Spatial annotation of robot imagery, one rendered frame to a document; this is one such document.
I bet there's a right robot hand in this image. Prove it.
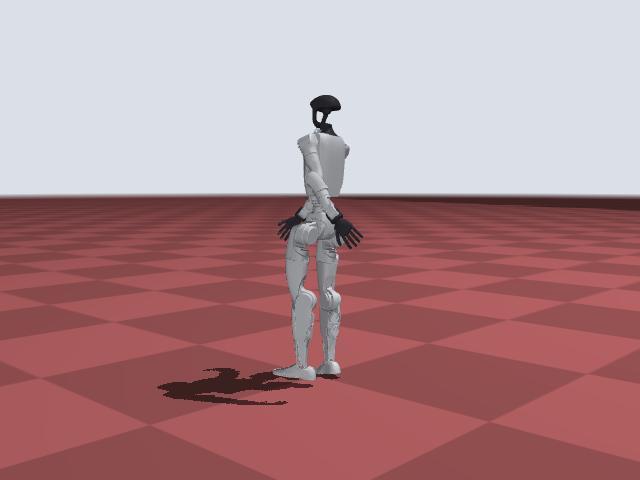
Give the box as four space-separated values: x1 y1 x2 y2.
278 207 306 241

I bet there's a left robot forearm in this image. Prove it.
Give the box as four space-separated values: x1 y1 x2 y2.
306 172 339 220

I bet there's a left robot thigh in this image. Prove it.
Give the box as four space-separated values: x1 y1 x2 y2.
285 221 319 310

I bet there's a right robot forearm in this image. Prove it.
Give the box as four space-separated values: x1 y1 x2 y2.
298 196 317 219

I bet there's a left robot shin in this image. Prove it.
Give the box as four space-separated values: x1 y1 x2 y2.
292 293 315 369

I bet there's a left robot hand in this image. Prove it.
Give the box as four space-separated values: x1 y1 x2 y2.
326 207 363 249

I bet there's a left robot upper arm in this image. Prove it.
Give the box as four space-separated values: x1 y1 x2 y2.
298 133 323 188

